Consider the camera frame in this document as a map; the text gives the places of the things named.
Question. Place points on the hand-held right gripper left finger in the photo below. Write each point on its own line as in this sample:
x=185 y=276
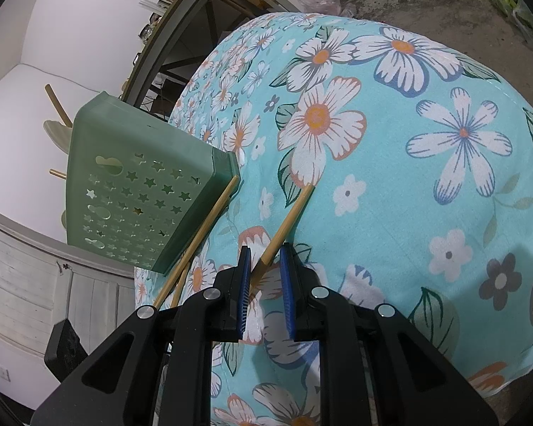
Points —
x=244 y=293

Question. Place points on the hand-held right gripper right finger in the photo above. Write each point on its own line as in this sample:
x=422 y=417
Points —
x=288 y=293

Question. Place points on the tan bamboo chopstick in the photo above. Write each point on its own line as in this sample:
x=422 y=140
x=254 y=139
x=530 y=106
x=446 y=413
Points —
x=288 y=222
x=57 y=104
x=181 y=286
x=57 y=173
x=200 y=236

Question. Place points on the green plastic utensil holder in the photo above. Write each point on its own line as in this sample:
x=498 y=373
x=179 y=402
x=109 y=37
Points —
x=129 y=151

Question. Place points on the white panelled door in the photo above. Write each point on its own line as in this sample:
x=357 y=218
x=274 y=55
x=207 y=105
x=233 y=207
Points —
x=22 y=275

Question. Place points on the cream plastic rice spoon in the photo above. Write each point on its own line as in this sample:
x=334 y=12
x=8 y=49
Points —
x=57 y=133
x=65 y=219

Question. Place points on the floral blue tablecloth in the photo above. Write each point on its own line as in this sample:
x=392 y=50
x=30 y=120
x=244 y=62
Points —
x=404 y=230

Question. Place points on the clear plastic bag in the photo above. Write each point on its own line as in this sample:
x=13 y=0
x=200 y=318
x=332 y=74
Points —
x=320 y=0

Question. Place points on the white wall socket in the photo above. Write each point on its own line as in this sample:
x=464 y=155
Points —
x=3 y=373

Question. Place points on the grey metal-frame desk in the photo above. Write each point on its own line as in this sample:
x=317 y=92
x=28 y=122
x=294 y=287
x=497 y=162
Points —
x=180 y=2

